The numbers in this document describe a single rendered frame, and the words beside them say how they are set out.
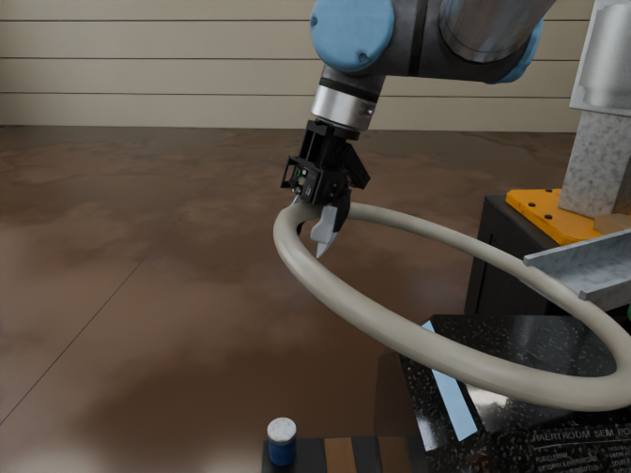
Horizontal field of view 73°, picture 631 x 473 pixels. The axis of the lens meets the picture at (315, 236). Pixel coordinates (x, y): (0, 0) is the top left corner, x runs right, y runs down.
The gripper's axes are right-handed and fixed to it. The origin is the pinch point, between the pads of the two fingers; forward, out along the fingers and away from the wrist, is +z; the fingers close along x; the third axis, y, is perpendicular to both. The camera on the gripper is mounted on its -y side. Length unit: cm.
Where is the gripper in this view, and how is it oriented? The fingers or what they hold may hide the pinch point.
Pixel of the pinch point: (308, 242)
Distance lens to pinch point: 72.9
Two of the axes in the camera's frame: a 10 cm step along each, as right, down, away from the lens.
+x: 7.5, 4.2, -5.1
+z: -2.9, 9.0, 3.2
